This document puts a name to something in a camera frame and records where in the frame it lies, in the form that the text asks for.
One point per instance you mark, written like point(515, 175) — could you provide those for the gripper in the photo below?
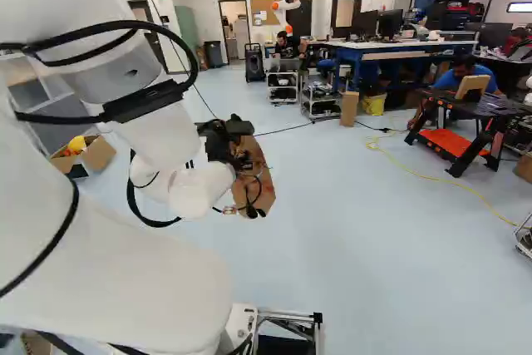
point(220, 143)

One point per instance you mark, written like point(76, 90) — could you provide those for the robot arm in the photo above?
point(104, 272)

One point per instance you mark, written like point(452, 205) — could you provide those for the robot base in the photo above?
point(287, 321)

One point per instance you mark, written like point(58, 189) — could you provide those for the yellow bag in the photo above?
point(373, 105)

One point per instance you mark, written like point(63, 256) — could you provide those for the white cart with laptop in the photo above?
point(282, 85)

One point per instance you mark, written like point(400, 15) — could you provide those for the black rolling case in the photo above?
point(254, 62)

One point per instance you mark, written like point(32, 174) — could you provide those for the person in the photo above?
point(287, 45)
point(451, 78)

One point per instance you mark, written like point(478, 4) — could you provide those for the open cardboard box with toys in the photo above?
point(97, 155)

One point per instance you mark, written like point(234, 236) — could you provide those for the tall cardboard box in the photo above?
point(349, 109)

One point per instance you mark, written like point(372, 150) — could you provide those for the blue workbench table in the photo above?
point(399, 52)

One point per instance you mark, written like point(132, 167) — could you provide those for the black and orange folding workbench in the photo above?
point(446, 141)

